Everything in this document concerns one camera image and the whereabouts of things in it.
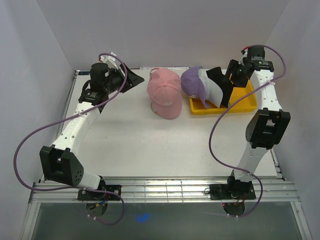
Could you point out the black baseball cap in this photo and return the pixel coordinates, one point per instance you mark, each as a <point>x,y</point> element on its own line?
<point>216,75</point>

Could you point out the white cap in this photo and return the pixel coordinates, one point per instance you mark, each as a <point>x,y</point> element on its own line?
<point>209,91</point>

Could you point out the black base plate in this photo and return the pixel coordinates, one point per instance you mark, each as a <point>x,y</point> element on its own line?
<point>107,193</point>
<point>223,192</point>

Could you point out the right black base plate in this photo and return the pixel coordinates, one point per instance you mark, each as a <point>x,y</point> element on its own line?
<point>223,192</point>

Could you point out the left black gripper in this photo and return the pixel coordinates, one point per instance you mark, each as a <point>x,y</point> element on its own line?
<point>132,81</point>

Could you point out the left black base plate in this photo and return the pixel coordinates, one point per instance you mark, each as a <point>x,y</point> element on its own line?
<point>107,193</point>

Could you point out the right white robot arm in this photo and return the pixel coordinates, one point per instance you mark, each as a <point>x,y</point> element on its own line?
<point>267,126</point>

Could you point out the gold wire hat stand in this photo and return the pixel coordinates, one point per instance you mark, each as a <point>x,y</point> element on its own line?
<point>153,109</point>

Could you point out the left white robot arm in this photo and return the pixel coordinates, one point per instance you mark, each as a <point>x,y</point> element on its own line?
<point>59,161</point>

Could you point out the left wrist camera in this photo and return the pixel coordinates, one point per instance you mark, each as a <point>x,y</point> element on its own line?
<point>108,59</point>

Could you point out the purple baseball cap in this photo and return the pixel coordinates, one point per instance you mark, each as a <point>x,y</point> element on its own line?
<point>193,86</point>

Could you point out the pink baseball cap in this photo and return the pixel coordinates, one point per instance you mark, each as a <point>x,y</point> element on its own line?
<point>164,90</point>

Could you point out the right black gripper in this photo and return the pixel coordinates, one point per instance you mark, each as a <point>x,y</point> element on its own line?
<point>233,65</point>

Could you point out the aluminium frame rail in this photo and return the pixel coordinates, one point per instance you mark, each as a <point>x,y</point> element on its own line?
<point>165,190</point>

